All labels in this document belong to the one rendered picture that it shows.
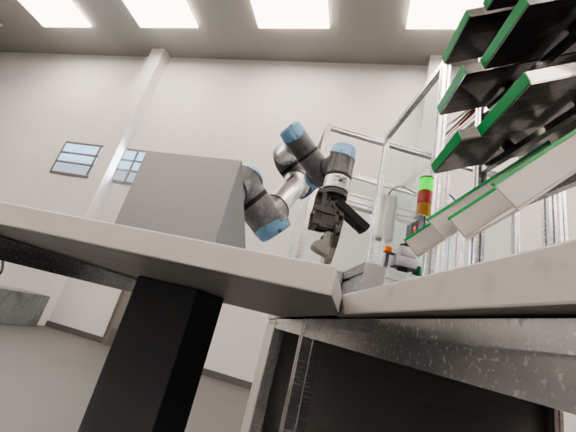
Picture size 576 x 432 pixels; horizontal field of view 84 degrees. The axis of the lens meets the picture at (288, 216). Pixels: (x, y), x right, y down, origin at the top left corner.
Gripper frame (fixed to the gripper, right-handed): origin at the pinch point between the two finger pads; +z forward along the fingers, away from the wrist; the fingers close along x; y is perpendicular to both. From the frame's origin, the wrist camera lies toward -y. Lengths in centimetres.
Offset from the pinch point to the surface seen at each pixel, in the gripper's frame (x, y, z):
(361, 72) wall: -353, -68, -424
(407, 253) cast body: -1.1, -21.5, -8.7
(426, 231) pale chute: 22.2, -13.8, -6.8
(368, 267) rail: 18.4, -4.2, 2.9
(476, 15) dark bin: 35, -14, -53
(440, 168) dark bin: 24.1, -14.5, -20.9
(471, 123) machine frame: -53, -73, -107
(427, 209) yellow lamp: -15.0, -33.2, -30.4
